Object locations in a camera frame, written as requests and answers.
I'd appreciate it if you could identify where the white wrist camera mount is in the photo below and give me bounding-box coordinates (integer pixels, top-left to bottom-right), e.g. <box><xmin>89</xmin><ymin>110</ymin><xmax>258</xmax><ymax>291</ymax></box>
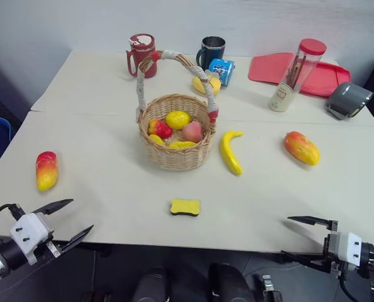
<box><xmin>9</xmin><ymin>213</ymin><xmax>55</xmax><ymax>266</ymax></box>
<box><xmin>327</xmin><ymin>232</ymin><xmax>363</xmax><ymax>272</ymax></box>

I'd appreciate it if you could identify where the wicker basket with handle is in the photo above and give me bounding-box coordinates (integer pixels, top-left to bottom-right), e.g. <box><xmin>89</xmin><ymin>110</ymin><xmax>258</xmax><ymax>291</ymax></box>
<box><xmin>135</xmin><ymin>50</ymin><xmax>221</xmax><ymax>172</ymax></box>

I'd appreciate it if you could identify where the dark rounded shape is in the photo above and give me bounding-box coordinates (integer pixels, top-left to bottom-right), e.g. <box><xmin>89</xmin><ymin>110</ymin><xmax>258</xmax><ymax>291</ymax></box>
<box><xmin>207</xmin><ymin>262</ymin><xmax>254</xmax><ymax>302</ymax></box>
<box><xmin>131</xmin><ymin>266</ymin><xmax>172</xmax><ymax>302</ymax></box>

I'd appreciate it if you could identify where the dark blue steel mug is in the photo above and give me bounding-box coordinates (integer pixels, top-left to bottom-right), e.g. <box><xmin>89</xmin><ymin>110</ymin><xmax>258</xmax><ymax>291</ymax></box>
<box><xmin>195</xmin><ymin>36</ymin><xmax>226</xmax><ymax>71</ymax></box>

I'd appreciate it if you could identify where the clear canister with red lid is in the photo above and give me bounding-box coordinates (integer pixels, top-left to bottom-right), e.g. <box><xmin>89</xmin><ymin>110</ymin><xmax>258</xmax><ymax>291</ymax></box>
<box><xmin>284</xmin><ymin>38</ymin><xmax>327</xmax><ymax>92</ymax></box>

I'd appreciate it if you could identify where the small yellow toy banana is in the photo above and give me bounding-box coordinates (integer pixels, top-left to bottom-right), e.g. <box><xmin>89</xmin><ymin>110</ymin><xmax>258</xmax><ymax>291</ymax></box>
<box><xmin>168</xmin><ymin>140</ymin><xmax>197</xmax><ymax>150</ymax></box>

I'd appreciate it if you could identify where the pink toy peach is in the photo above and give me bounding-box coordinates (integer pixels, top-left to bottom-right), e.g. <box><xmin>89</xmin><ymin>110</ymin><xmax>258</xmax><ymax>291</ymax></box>
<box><xmin>181</xmin><ymin>121</ymin><xmax>204</xmax><ymax>142</ymax></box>

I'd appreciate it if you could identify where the orange yellow toy mango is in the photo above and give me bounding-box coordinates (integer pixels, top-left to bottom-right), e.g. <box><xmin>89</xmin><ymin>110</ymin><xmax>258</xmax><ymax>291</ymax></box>
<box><xmin>283</xmin><ymin>131</ymin><xmax>321</xmax><ymax>167</ymax></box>

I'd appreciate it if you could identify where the long yellow toy banana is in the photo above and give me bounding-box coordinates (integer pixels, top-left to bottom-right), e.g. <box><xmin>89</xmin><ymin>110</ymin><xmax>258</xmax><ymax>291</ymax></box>
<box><xmin>219</xmin><ymin>130</ymin><xmax>245</xmax><ymax>176</ymax></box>

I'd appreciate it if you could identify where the yellow toy starfruit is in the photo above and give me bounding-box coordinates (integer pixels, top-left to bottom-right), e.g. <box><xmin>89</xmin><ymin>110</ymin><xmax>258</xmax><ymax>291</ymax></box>
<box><xmin>191</xmin><ymin>74</ymin><xmax>222</xmax><ymax>96</ymax></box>

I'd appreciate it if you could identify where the blue printed can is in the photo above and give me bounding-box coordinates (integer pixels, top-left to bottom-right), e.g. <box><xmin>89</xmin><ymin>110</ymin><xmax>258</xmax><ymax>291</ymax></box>
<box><xmin>208</xmin><ymin>57</ymin><xmax>236</xmax><ymax>87</ymax></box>

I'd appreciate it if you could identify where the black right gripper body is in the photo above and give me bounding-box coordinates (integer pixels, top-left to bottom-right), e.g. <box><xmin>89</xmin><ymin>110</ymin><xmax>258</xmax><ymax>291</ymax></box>
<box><xmin>321</xmin><ymin>220</ymin><xmax>342</xmax><ymax>278</ymax></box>

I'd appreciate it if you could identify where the small yellow toy fruit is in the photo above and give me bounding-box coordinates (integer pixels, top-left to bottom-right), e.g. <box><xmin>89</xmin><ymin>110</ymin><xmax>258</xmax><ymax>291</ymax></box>
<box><xmin>148</xmin><ymin>134</ymin><xmax>167</xmax><ymax>147</ymax></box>

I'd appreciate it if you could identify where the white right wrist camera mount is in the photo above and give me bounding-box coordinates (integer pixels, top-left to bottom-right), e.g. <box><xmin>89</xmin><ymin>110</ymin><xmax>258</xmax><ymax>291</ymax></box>
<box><xmin>327</xmin><ymin>232</ymin><xmax>363</xmax><ymax>272</ymax></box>

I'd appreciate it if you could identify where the red plastic tray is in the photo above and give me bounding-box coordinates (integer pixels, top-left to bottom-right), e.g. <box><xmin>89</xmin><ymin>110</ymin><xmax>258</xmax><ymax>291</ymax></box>
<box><xmin>247</xmin><ymin>52</ymin><xmax>353</xmax><ymax>99</ymax></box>

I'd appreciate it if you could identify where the yellow black sponge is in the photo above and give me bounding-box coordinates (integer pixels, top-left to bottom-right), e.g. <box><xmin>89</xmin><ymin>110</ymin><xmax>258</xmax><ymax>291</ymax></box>
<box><xmin>168</xmin><ymin>198</ymin><xmax>202</xmax><ymax>218</ymax></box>

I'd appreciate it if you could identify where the red mug with lid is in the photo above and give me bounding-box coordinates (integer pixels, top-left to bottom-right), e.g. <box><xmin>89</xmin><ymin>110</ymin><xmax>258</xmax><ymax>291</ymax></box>
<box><xmin>125</xmin><ymin>33</ymin><xmax>158</xmax><ymax>79</ymax></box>

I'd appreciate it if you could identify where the cream printed cup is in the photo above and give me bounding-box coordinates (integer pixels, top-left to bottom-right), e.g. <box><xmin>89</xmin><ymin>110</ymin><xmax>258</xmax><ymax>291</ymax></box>
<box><xmin>268</xmin><ymin>79</ymin><xmax>296</xmax><ymax>113</ymax></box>

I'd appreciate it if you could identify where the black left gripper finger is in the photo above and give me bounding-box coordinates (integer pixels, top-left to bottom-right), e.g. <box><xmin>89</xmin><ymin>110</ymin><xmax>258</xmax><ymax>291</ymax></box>
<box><xmin>32</xmin><ymin>198</ymin><xmax>75</xmax><ymax>216</ymax></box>
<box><xmin>60</xmin><ymin>224</ymin><xmax>95</xmax><ymax>254</ymax></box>

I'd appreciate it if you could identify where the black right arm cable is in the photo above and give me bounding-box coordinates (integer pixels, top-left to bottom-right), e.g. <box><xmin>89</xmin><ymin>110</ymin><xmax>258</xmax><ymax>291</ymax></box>
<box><xmin>339</xmin><ymin>269</ymin><xmax>374</xmax><ymax>302</ymax></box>

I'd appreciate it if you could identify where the red toy strawberry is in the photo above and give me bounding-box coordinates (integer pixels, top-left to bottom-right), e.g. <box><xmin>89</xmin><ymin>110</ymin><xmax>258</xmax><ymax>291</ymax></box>
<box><xmin>148</xmin><ymin>119</ymin><xmax>174</xmax><ymax>140</ymax></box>

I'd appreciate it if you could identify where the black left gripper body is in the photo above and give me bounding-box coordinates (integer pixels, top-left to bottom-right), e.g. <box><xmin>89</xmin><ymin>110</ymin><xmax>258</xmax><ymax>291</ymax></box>
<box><xmin>32</xmin><ymin>212</ymin><xmax>64</xmax><ymax>259</ymax></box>

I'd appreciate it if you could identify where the small metal clamp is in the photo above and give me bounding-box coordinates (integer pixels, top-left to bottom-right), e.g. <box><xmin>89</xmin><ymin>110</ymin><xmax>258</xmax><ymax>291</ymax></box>
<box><xmin>260</xmin><ymin>274</ymin><xmax>282</xmax><ymax>302</ymax></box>

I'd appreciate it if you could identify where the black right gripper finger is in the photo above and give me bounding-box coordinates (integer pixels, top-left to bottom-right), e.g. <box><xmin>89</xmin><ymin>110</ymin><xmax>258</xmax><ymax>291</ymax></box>
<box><xmin>287</xmin><ymin>215</ymin><xmax>333</xmax><ymax>228</ymax></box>
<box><xmin>280</xmin><ymin>249</ymin><xmax>325</xmax><ymax>269</ymax></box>

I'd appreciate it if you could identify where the red yellow toy mango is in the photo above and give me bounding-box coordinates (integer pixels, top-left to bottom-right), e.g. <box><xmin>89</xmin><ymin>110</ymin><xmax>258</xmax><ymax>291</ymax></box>
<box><xmin>35</xmin><ymin>151</ymin><xmax>60</xmax><ymax>192</ymax></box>

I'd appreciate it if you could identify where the grey mug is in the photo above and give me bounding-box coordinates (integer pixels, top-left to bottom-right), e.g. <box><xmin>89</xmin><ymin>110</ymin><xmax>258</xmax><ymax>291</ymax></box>
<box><xmin>325</xmin><ymin>82</ymin><xmax>374</xmax><ymax>121</ymax></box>

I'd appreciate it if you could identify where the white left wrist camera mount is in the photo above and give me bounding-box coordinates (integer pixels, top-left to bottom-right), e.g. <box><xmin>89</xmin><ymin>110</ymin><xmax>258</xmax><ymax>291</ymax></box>
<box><xmin>9</xmin><ymin>213</ymin><xmax>55</xmax><ymax>266</ymax></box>

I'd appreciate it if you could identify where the yellow toy lemon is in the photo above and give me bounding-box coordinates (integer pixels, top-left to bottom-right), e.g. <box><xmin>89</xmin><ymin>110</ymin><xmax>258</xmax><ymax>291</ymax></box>
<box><xmin>165</xmin><ymin>110</ymin><xmax>192</xmax><ymax>130</ymax></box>

